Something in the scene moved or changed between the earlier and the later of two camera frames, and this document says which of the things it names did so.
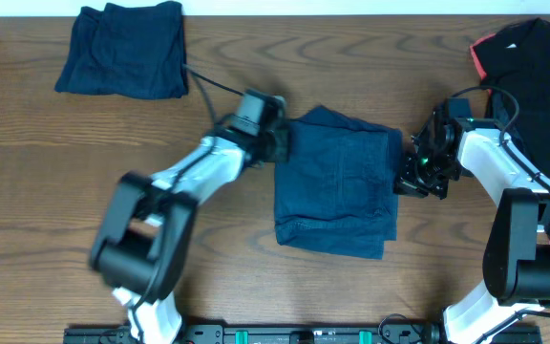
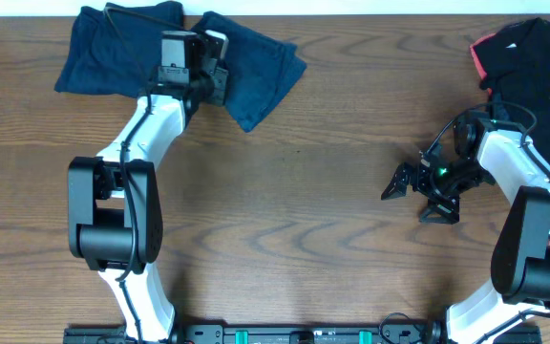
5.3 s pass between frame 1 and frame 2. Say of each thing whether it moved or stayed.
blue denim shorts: moved
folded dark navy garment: stayed
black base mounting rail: stayed
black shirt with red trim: stayed
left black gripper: moved
